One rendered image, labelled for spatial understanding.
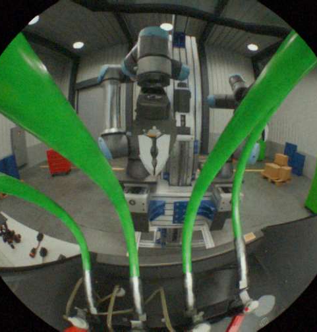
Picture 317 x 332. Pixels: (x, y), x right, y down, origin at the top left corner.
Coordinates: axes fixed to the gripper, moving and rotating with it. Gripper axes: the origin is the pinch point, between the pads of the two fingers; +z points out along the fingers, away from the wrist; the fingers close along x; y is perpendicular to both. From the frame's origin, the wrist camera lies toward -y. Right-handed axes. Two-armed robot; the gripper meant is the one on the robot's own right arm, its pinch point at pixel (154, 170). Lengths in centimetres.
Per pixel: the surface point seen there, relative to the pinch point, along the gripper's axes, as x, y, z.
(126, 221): 4.0, -15.3, 0.2
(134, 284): 4.3, -19.4, 10.4
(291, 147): -607, 263, 18
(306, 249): -43, -29, 17
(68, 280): 19.2, -19.7, 16.8
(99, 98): 240, 624, -159
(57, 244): 33.3, -6.0, 23.5
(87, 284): 11.8, -20.6, 11.3
